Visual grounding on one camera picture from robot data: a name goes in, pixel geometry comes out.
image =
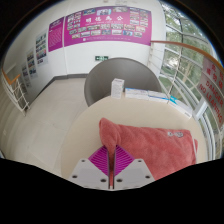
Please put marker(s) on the red and white warning sign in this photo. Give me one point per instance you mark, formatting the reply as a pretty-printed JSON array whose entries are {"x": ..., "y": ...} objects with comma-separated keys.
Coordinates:
[{"x": 210, "y": 90}]

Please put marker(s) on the coral pink towel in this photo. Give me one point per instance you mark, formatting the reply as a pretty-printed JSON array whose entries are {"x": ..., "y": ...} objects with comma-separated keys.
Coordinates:
[{"x": 153, "y": 146}]

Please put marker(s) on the flat white and blue box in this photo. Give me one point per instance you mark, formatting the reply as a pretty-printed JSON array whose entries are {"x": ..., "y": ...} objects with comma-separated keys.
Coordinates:
[
  {"x": 181, "y": 106},
  {"x": 136, "y": 93},
  {"x": 157, "y": 96}
]

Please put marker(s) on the green exit sign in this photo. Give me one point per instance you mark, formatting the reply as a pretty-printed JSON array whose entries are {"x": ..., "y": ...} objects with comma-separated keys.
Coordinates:
[{"x": 101, "y": 58}]

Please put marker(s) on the large magenta photo poster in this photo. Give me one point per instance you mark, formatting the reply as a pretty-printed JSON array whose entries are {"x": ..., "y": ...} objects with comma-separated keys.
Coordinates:
[{"x": 106, "y": 28}]

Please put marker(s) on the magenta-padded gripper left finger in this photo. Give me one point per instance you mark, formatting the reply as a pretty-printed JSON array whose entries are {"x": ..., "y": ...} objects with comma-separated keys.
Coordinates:
[{"x": 90, "y": 173}]

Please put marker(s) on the small upright white box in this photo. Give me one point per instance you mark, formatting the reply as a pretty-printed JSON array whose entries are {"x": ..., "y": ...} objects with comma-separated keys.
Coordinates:
[{"x": 117, "y": 88}]

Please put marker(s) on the narrow magenta text poster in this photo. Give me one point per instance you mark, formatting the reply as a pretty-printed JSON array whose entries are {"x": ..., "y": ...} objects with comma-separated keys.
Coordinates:
[{"x": 56, "y": 34}]

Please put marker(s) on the white-framed glass window wall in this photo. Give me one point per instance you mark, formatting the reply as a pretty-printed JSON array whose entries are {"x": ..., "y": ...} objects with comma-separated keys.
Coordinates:
[{"x": 176, "y": 36}]

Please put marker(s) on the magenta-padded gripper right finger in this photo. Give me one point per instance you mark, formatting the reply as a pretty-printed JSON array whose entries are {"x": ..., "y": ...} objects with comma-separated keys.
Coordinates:
[{"x": 133, "y": 173}]

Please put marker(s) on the white railing with orange handrail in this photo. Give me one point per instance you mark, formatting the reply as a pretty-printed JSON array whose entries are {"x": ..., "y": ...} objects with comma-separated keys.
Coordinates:
[{"x": 173, "y": 44}]

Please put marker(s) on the white stair railing orange handrail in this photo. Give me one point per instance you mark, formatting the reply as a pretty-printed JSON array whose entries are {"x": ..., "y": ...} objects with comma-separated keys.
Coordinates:
[{"x": 16, "y": 93}]

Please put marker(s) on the grey round-backed chair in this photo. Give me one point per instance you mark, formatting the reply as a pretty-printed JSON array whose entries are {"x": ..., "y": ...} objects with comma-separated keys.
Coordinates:
[{"x": 133, "y": 75}]

